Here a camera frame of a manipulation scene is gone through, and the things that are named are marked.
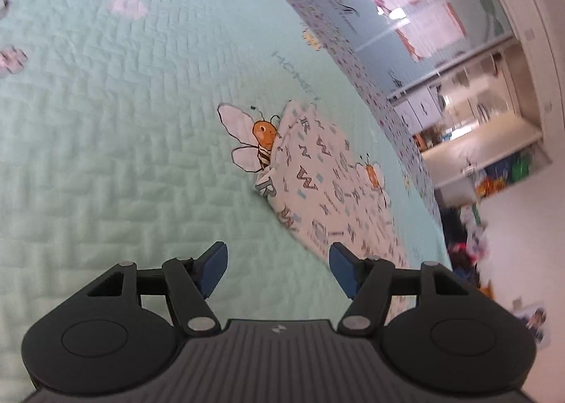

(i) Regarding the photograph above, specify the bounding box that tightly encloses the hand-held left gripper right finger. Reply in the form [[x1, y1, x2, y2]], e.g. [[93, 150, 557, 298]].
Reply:
[[328, 241, 474, 337]]

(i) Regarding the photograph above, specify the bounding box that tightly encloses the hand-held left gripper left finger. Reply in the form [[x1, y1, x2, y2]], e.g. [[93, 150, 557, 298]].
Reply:
[[85, 241, 229, 337]]

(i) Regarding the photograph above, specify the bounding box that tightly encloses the white printed garment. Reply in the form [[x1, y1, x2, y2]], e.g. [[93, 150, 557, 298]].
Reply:
[[254, 99, 413, 320]]

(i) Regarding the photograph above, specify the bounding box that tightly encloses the dark clothes pile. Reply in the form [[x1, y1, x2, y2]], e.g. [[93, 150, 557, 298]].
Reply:
[[441, 204, 490, 293]]

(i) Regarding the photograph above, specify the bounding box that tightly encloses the cream door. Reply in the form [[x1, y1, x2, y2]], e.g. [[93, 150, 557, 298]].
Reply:
[[424, 127, 543, 209]]

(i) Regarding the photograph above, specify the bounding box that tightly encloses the small wooden shelf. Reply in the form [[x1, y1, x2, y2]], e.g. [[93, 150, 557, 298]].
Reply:
[[412, 127, 446, 152]]

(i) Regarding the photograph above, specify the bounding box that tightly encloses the green bee print bedspread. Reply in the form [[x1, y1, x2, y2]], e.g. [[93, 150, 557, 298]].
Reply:
[[0, 0, 453, 386]]

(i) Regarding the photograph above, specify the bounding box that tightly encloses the white drawer cabinet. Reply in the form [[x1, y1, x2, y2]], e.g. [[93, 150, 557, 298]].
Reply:
[[395, 89, 444, 132]]

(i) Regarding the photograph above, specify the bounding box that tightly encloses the shelf with colourful things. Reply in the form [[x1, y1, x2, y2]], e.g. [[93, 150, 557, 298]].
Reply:
[[474, 147, 552, 198]]

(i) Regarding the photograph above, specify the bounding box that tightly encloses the wall poster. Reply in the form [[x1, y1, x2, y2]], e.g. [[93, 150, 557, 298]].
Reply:
[[512, 297, 552, 346]]

